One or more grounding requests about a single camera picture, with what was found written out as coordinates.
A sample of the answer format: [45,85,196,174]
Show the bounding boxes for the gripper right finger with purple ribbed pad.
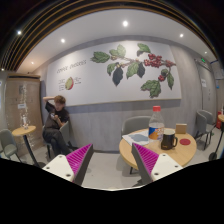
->
[132,143,182,185]

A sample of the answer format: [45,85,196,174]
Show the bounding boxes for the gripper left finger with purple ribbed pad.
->
[44,144,93,186]

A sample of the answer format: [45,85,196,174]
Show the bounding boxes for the black mug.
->
[161,129,178,150]

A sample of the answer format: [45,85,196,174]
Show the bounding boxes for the folded paper sheets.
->
[122,130,149,146]

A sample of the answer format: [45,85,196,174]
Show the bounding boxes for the grey chair under person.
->
[44,122,76,157]

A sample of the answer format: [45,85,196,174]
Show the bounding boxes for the round wooden table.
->
[119,129,197,169]

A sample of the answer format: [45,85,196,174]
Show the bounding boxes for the red round coaster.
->
[180,139,191,145]

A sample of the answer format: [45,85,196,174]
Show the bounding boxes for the clear bottle, red cap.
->
[148,106,165,142]

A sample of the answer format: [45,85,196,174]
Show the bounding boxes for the grey armchair behind table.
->
[121,116,150,135]

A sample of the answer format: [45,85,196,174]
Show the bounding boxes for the small brown cardboard box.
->
[176,124,187,134]

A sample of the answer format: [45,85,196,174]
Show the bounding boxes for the seated person in black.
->
[42,95,70,156]

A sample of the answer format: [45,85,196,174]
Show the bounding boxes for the small round high table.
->
[12,126,45,168]

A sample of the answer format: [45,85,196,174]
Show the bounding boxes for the glass item on high table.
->
[22,115,29,129]

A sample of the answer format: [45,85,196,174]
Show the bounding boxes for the grey-green chair far left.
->
[0,129,18,159]

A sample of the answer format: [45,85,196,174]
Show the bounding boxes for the grey chair at right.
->
[195,110,215,146]

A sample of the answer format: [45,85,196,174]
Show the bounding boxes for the grey door with sign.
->
[196,60,216,116]

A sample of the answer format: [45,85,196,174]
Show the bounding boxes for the wooden shelf wall panel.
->
[5,75,43,150]

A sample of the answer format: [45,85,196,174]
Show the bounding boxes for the coffee cherries wall poster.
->
[46,41,181,106]

